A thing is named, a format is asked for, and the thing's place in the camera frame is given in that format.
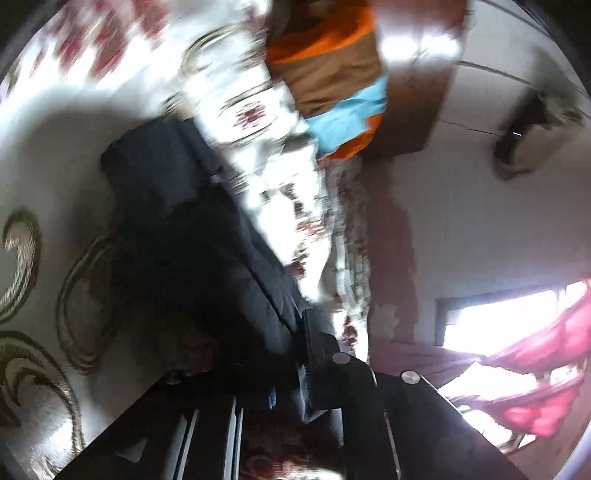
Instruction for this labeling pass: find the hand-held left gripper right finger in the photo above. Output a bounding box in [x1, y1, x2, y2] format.
[302, 309, 529, 480]

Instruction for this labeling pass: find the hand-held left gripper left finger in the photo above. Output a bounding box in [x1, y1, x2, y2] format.
[58, 371, 279, 480]

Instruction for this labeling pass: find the dark navy padded jacket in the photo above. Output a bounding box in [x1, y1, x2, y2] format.
[100, 115, 345, 444]

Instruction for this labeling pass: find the dark framed window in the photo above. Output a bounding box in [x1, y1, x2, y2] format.
[436, 277, 591, 361]

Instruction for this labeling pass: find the pink curtain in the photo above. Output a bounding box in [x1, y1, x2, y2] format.
[438, 277, 591, 452]

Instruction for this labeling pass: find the brown wooden headboard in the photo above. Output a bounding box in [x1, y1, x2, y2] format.
[367, 0, 472, 160]

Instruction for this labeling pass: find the floral white bedsheet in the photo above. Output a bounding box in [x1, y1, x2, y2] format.
[0, 0, 384, 480]

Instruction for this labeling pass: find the grey wall fixture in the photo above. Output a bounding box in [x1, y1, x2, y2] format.
[493, 90, 583, 182]

